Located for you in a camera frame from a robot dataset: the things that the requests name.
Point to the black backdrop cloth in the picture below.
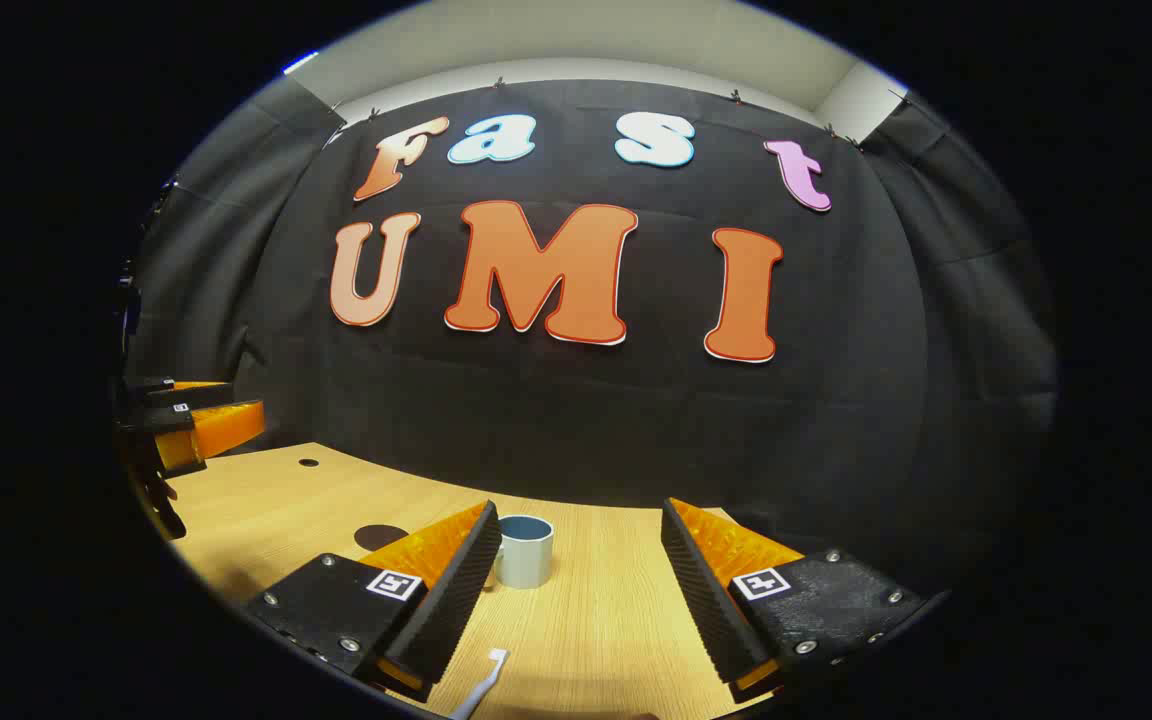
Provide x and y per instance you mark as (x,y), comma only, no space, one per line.
(576,420)

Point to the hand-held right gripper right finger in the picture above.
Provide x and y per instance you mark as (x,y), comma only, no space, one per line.
(706,610)

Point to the white toothbrush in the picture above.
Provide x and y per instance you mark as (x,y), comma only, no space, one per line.
(486,675)

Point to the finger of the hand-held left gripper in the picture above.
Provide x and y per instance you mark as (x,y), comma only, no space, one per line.
(221,428)
(198,393)

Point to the wooden desktop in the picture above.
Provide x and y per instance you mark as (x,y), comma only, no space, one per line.
(596,620)

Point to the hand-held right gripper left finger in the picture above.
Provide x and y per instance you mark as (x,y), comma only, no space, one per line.
(456,610)

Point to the dark round coaster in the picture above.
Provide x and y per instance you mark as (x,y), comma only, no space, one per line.
(376,537)

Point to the light blue cup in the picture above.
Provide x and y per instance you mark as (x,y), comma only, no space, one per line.
(526,560)

